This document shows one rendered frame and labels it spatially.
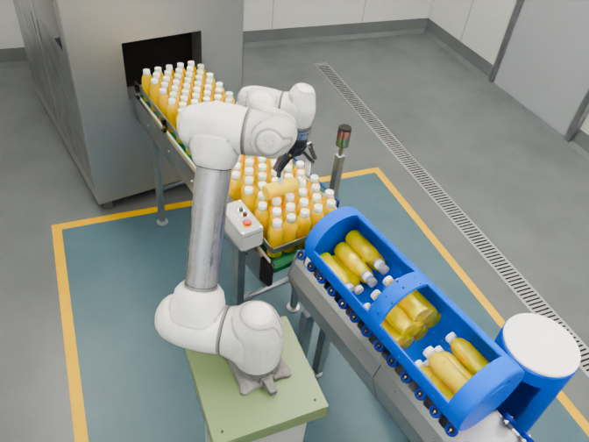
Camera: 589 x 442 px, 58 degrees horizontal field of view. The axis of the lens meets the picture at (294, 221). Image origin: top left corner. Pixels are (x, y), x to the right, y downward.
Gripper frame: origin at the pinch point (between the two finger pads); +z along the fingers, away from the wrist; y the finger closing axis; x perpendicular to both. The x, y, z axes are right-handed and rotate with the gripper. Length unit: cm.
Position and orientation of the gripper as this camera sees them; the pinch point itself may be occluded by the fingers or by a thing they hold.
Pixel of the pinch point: (294, 176)
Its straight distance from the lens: 222.8
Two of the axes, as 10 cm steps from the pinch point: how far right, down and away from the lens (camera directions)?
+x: -5.4, -6.0, 5.9
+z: -0.9, 7.4, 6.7
